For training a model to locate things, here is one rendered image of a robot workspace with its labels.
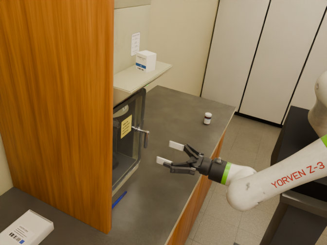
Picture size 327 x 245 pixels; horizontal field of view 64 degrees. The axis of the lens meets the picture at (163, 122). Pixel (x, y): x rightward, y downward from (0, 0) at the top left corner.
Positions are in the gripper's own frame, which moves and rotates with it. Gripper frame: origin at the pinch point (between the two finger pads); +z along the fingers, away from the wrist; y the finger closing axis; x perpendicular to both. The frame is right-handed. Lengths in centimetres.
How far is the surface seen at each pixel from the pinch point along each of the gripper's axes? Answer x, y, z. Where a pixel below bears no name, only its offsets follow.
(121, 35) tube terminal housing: -49, 13, 16
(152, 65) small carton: -38.6, 6.2, 7.2
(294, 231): 45, -31, -68
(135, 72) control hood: -36.6, 10.9, 11.3
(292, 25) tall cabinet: -27, -285, -41
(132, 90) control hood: -36.2, 24.5, 4.6
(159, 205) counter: 20.5, 10.9, -4.6
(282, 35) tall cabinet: -14, -285, -34
